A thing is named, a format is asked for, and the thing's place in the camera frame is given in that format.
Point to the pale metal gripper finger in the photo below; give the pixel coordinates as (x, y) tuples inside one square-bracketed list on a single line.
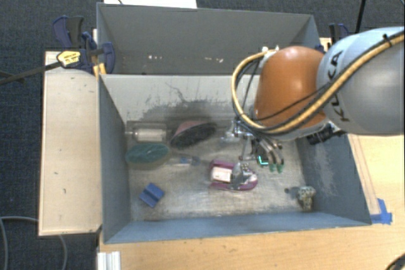
[(236, 174), (247, 173)]

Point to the purple and white toy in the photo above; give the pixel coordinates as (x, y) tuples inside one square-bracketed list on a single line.
[(220, 175)]

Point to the grey metal bin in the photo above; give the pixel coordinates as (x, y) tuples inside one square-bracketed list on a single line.
[(202, 205)]

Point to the clear and blue small tool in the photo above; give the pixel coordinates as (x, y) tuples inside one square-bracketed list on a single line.
[(188, 160)]

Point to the pink and black oval brush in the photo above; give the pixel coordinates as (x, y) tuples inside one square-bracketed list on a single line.
[(193, 134)]

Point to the speckled toy animal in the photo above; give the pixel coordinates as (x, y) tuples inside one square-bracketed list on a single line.
[(306, 196)]

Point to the blue ridged block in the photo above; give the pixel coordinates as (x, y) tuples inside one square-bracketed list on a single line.
[(151, 195)]

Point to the clear glass jar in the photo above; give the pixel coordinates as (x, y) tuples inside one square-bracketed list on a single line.
[(148, 134)]

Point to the pale wood flat board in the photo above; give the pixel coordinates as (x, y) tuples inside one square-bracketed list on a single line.
[(71, 148)]

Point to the black cylinder on white bracket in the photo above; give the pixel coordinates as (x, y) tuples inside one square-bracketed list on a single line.
[(321, 136)]

